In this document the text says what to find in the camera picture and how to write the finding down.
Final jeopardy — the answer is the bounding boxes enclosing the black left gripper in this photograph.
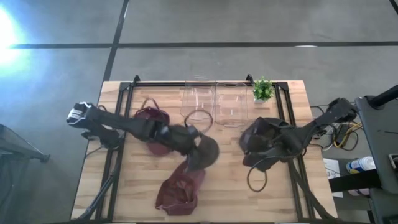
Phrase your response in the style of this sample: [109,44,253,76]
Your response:
[155,123,200,156]

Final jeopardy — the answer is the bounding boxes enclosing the olive brown baseball cap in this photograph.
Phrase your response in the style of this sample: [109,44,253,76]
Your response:
[185,134,221,172]

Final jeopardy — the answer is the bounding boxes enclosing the dark grey baseball cap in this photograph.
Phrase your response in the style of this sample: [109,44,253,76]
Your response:
[238,116,299,172]

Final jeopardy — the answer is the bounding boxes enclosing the maroon baseball cap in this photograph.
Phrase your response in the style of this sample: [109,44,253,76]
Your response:
[133,98,172,156]
[154,161,206,217]

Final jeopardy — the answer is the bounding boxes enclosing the clear plastic hat stand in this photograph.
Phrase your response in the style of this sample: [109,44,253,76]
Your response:
[214,82,249,128]
[179,81,217,124]

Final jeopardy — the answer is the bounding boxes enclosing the white paper sheet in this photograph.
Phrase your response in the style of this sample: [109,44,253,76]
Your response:
[322,157,345,198]

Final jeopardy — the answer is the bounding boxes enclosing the small green potted plant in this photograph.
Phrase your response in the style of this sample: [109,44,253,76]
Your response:
[251,77,275,105]

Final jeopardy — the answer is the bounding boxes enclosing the white spray can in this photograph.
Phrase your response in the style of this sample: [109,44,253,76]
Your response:
[346,156,377,174]

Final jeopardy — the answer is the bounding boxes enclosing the pale pink bottle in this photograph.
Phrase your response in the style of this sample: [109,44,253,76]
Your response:
[348,188,371,197]

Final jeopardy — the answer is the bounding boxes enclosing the grey cart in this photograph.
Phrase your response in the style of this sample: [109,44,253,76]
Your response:
[354,95,398,224]

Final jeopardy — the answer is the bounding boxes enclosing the black pole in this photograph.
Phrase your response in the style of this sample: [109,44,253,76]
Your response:
[368,84,398,109]

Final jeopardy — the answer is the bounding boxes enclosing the dark grey side table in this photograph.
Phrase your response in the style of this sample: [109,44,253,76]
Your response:
[0,123,51,224]

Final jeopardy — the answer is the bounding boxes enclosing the black cable loop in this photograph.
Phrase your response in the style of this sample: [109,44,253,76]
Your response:
[246,148,307,193]
[183,108,215,134]

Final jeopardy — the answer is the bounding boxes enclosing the yellow cable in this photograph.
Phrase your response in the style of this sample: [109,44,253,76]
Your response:
[333,121,363,149]

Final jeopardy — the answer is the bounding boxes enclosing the black cable bundle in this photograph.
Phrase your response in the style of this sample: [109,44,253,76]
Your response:
[310,104,361,152]

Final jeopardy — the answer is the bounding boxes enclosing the black metal table frame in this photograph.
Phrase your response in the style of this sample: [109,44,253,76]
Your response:
[74,74,336,223]

